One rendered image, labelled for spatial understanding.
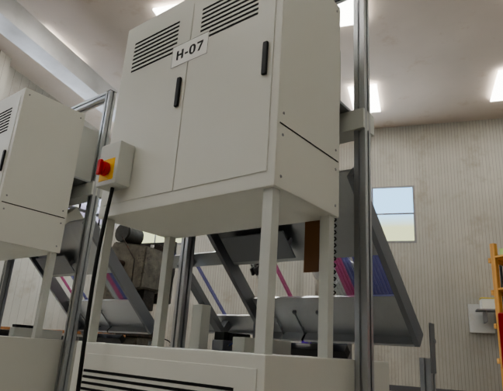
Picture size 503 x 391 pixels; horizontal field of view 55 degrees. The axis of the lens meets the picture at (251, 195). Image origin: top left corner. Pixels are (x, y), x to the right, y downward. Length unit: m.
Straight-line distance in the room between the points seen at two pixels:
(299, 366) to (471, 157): 11.55
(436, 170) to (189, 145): 11.20
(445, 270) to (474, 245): 0.84
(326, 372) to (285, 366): 0.18
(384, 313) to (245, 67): 1.04
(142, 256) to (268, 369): 6.60
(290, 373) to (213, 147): 0.60
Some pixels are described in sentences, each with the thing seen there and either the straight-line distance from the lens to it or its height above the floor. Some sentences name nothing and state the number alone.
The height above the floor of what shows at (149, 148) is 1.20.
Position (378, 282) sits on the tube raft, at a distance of 1.80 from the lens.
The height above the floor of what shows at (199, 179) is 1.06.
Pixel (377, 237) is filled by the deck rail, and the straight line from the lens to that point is 1.62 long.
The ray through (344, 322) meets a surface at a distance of 1.99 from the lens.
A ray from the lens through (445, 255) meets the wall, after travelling 11.82.
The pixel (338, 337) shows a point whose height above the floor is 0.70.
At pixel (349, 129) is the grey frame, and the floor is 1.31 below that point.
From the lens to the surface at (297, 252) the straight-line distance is 1.84.
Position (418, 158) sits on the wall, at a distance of 12.50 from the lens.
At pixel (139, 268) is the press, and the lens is 7.60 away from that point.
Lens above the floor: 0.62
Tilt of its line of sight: 18 degrees up
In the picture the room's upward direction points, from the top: 4 degrees clockwise
